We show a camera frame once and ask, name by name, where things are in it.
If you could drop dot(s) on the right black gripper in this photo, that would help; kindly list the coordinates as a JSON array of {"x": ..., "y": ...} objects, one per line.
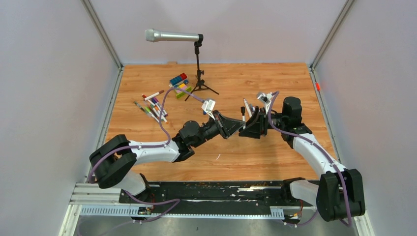
[{"x": 255, "y": 131}]

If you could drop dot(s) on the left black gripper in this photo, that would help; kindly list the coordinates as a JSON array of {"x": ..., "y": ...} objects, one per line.
[{"x": 227, "y": 126}]

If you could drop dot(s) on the white marker blue end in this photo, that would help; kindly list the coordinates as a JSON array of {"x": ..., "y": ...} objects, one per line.
[{"x": 248, "y": 109}]

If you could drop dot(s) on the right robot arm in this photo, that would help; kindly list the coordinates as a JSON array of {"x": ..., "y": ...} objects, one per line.
[{"x": 339, "y": 195}]

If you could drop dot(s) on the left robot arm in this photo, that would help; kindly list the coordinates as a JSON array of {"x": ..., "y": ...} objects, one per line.
[{"x": 113, "y": 161}]

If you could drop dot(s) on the black tripod microphone stand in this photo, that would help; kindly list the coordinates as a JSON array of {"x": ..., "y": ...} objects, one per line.
[{"x": 199, "y": 70}]

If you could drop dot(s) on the green yellow pink block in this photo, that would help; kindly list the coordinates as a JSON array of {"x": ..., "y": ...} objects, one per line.
[{"x": 182, "y": 90}]

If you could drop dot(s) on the blue red toy train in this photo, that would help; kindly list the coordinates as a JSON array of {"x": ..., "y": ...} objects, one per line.
[{"x": 179, "y": 81}]

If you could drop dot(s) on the silver microphone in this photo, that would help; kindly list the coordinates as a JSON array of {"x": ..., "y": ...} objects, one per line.
[{"x": 153, "y": 35}]

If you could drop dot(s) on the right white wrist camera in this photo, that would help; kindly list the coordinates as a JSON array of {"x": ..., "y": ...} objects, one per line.
[{"x": 266, "y": 100}]

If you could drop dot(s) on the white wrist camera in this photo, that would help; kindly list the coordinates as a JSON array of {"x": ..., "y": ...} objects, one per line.
[
  {"x": 266, "y": 100},
  {"x": 208, "y": 106}
]

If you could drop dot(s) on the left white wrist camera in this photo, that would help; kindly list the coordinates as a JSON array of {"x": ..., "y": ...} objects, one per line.
[{"x": 208, "y": 106}]

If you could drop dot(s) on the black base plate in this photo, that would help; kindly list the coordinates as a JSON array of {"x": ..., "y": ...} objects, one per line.
[{"x": 234, "y": 198}]

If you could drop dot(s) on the aluminium frame rail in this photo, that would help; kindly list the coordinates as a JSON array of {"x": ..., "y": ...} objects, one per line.
[{"x": 90, "y": 200}]

